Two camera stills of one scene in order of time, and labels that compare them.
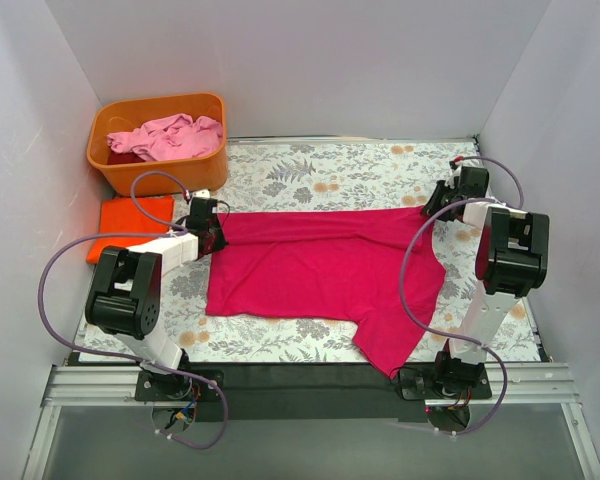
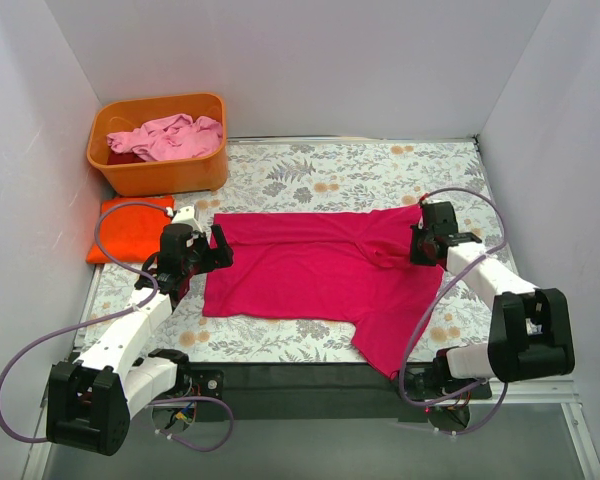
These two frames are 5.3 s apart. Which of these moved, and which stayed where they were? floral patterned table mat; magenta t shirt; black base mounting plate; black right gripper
Moved: black right gripper
Stayed: magenta t shirt; floral patterned table mat; black base mounting plate
